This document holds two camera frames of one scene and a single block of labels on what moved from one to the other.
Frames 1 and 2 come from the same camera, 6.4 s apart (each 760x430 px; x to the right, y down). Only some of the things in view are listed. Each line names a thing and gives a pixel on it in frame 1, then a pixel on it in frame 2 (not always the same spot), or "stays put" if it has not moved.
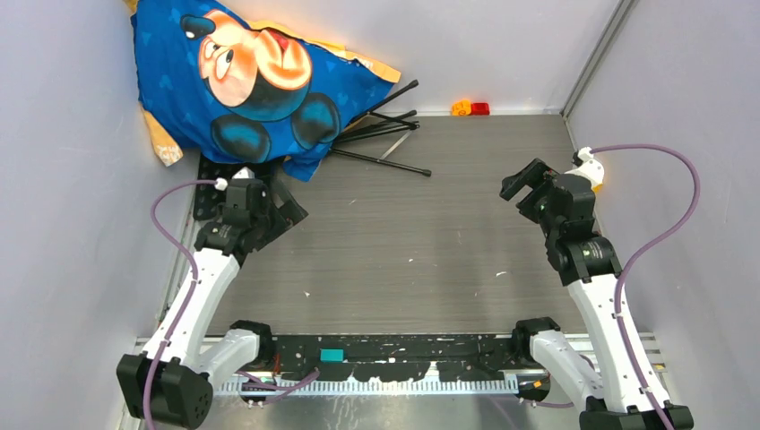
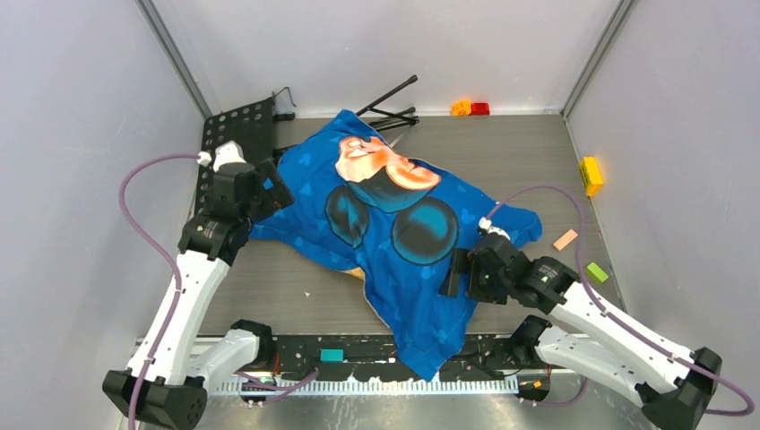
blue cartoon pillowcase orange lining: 230,90 to 390,221
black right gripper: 536,174 to 464,260
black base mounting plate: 396,356 stays put
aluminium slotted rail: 375,385 stays put
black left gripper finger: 276,221 to 267,200
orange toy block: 462,107 stays put
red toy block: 479,108 stays put
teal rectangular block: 332,355 stays put
